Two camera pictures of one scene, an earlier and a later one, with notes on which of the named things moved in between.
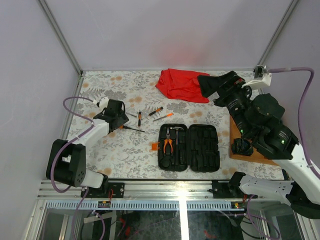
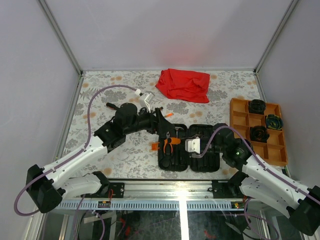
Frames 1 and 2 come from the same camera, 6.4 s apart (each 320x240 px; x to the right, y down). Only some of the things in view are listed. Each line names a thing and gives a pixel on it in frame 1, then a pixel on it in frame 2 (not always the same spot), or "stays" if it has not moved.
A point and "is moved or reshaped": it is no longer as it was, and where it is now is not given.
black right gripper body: (233, 98) → (215, 147)
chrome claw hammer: (176, 128) stays
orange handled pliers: (170, 141) stays
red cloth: (182, 84) stays
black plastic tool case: (195, 148) stays
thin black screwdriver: (127, 127) is moved or reshaped
